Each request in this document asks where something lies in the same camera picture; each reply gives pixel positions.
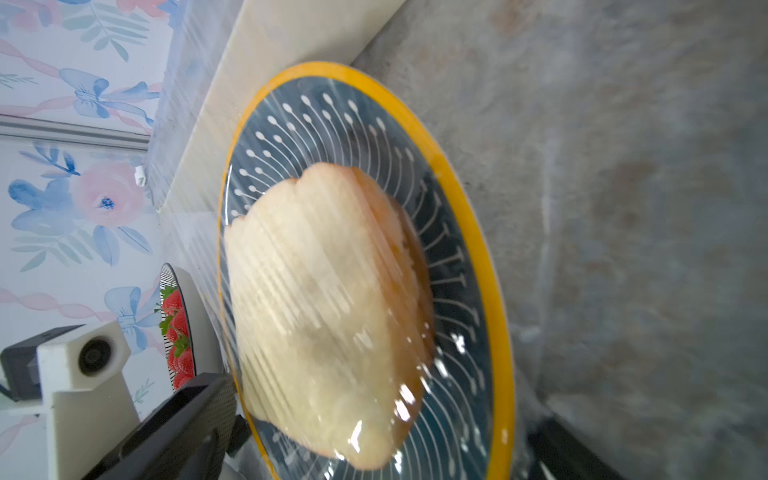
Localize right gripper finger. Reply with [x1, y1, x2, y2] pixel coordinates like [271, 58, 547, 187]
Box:
[527, 418, 624, 480]

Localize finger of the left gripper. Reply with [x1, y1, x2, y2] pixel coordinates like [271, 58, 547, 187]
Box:
[85, 373, 251, 479]

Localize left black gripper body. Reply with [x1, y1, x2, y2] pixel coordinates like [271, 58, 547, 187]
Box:
[1, 324, 82, 408]

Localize dark blue yellow-rimmed plate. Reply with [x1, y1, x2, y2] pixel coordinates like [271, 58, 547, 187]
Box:
[216, 62, 515, 479]

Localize cream plastic wrap dispenser box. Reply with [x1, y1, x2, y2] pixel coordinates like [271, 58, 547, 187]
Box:
[146, 0, 402, 258]

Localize glass bowl with striped rim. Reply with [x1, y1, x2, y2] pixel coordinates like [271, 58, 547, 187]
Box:
[155, 263, 225, 391]

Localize red strawberries pile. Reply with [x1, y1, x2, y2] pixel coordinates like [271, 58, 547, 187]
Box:
[156, 286, 196, 391]

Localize slice of bread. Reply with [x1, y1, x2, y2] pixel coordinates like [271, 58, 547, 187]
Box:
[223, 163, 435, 470]

